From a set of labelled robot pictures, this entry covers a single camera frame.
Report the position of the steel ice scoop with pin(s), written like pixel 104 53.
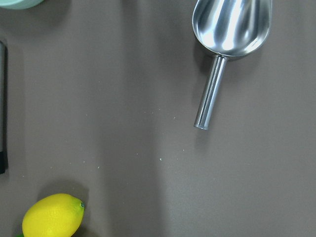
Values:
pixel 228 30

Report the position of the yellow lemon upper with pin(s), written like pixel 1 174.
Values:
pixel 58 215

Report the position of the steel muddler black tip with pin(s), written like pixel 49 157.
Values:
pixel 3 108

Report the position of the mint green bowl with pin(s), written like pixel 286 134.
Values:
pixel 19 4

